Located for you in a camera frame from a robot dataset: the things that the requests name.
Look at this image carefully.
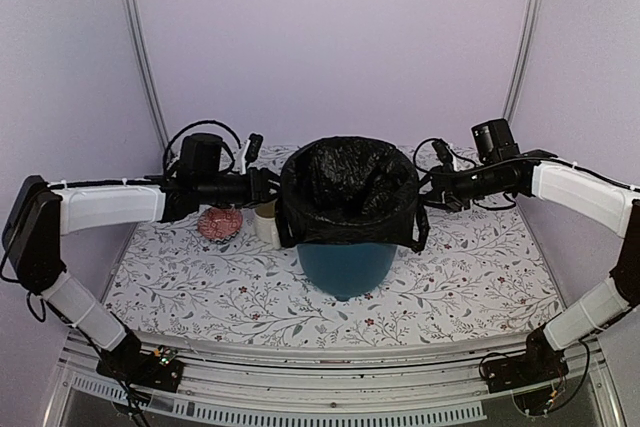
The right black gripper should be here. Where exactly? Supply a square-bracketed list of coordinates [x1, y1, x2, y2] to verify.
[410, 160, 503, 212]

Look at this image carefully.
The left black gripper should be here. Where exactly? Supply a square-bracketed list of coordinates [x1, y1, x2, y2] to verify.
[197, 166, 295, 209]

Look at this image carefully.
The black plastic trash bag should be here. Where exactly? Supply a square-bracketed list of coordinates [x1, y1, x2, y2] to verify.
[275, 136, 430, 253]

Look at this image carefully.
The teal plastic trash bin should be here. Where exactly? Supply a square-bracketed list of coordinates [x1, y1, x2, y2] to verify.
[297, 243, 397, 301]

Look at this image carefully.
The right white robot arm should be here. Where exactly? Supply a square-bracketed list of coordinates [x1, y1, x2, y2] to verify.
[424, 118, 639, 383]

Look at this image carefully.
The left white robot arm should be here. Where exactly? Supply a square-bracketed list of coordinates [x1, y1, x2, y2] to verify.
[1, 133, 279, 381]

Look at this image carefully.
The cream ceramic mug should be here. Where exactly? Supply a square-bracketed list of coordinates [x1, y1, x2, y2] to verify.
[253, 201, 281, 249]

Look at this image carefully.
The red patterned small bowl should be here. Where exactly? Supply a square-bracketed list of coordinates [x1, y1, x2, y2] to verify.
[197, 207, 243, 243]

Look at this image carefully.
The floral patterned table mat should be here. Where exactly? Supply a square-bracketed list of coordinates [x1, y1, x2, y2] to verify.
[97, 144, 564, 348]

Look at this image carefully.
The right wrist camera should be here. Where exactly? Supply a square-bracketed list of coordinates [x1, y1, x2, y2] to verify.
[431, 139, 459, 172]

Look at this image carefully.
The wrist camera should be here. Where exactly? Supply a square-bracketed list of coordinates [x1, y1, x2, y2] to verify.
[239, 133, 264, 174]
[431, 139, 459, 172]

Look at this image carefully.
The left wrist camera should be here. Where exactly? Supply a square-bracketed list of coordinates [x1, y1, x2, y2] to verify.
[239, 133, 264, 174]

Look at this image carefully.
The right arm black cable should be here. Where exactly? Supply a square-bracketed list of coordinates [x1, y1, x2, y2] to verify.
[412, 137, 636, 213]

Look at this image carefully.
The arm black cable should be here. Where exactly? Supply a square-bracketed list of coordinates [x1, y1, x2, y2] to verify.
[162, 119, 244, 181]
[412, 137, 636, 213]

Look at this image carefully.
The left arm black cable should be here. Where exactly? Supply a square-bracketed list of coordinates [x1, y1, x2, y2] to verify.
[162, 119, 244, 181]

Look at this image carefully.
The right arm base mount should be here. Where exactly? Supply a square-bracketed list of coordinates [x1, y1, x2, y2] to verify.
[478, 327, 569, 393]

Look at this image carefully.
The front aluminium rail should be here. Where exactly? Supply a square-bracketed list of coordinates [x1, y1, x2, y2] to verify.
[42, 331, 626, 427]

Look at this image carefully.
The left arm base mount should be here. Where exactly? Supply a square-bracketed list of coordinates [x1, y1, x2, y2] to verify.
[96, 331, 184, 393]

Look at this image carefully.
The right aluminium frame post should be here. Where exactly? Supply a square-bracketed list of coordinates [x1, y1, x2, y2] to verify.
[503, 0, 543, 123]

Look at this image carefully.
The aluminium frame post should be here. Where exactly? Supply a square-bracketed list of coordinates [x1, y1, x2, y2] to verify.
[122, 0, 169, 149]
[503, 0, 543, 123]

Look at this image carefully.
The left aluminium frame post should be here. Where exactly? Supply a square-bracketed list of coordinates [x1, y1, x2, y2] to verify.
[122, 0, 169, 149]

